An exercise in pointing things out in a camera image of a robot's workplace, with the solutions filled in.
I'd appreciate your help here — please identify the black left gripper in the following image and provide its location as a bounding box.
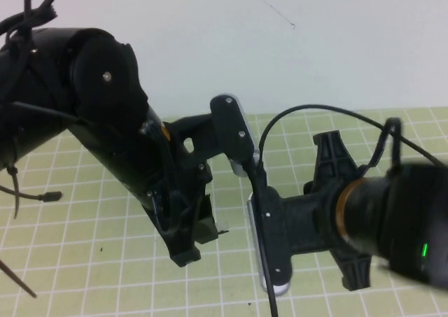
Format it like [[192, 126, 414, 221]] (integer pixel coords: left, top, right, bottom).
[[139, 120, 220, 268]]

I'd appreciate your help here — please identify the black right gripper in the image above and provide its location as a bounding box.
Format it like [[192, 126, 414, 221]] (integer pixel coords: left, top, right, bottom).
[[302, 129, 372, 293]]

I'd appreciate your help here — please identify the green grid tablecloth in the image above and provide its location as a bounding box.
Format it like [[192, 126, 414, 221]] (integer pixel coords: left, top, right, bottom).
[[0, 107, 448, 317]]

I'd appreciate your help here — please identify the black zip tie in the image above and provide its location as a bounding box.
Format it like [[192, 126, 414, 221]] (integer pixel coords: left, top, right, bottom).
[[6, 166, 23, 220], [0, 259, 38, 299]]

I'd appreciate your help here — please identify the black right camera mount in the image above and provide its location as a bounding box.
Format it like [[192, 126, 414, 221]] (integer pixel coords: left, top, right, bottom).
[[276, 194, 318, 251]]

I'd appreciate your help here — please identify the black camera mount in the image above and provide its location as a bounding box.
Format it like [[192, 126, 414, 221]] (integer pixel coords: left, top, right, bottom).
[[167, 112, 228, 164], [276, 194, 318, 251]]

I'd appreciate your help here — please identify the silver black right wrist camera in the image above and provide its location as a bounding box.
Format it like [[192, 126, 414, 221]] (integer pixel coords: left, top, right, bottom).
[[246, 190, 293, 296]]

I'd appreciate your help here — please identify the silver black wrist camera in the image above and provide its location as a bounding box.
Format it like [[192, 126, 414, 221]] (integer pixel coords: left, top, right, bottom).
[[209, 92, 263, 177], [246, 190, 293, 296]]

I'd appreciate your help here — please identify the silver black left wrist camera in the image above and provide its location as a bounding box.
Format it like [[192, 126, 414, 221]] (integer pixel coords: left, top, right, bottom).
[[209, 92, 263, 177]]

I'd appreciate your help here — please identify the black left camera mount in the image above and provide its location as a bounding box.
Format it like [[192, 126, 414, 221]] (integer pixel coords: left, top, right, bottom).
[[167, 112, 228, 164]]

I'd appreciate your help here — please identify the loose black plug cable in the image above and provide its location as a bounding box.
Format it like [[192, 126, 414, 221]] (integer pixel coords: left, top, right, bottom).
[[0, 185, 64, 204]]

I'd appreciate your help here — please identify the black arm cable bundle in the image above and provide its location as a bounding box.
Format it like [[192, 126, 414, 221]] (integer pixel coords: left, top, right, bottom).
[[0, 0, 71, 103]]

